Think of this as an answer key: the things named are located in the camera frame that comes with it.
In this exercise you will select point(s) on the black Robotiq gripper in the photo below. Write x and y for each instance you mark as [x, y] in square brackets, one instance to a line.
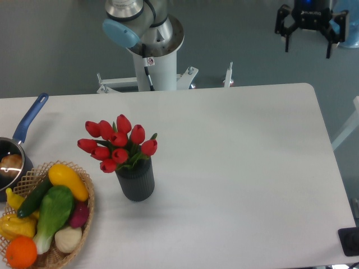
[313, 15]

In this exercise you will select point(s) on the red tulip bouquet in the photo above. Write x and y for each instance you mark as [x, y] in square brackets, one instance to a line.
[118, 145]

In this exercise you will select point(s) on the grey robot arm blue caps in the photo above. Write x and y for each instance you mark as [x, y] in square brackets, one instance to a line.
[146, 28]

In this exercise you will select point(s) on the dark grey ribbed vase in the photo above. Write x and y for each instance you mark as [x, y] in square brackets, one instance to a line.
[138, 183]

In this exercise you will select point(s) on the blue water jug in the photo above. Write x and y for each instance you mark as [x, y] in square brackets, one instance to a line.
[352, 6]

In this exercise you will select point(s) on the black device at table edge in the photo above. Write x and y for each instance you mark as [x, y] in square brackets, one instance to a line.
[349, 241]

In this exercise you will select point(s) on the yellow squash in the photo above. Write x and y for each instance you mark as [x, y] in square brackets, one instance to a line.
[60, 174]

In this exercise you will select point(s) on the purple red onion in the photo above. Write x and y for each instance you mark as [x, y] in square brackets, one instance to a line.
[79, 216]

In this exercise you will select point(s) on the green bok choy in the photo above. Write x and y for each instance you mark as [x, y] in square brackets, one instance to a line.
[55, 210]

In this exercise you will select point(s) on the white garlic bulb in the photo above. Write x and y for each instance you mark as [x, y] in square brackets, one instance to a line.
[67, 239]

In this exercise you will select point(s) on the woven wicker basket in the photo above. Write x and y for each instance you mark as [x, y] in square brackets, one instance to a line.
[55, 258]

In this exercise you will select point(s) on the dark green cucumber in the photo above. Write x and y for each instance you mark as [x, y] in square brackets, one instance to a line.
[33, 200]

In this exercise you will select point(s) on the brown bread in pan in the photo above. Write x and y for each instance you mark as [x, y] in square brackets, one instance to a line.
[11, 165]

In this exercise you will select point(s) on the yellow banana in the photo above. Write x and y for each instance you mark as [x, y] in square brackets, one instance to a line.
[14, 200]

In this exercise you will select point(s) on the yellow bell pepper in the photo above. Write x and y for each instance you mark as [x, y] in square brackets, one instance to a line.
[13, 227]

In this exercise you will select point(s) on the orange fruit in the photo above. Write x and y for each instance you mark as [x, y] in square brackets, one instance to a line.
[21, 252]

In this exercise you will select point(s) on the white frame at right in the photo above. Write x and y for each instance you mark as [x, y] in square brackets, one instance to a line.
[350, 125]

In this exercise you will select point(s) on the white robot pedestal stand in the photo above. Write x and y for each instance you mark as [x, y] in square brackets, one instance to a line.
[152, 74]

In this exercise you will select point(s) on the blue handled saucepan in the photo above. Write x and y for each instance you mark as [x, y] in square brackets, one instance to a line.
[13, 145]

